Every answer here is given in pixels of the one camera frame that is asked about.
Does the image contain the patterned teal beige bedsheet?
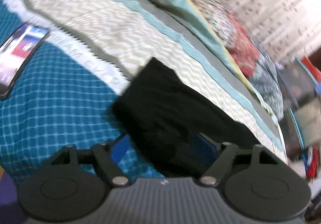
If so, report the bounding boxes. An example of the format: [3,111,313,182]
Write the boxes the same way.
[1,0,287,184]

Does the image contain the smartphone with lit screen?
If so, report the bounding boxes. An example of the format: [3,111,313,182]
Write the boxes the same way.
[0,22,50,98]

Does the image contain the black pants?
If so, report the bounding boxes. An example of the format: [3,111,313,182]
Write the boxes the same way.
[112,58,259,178]

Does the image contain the clear teal storage bins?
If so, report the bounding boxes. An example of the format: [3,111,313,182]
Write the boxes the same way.
[277,58,320,160]

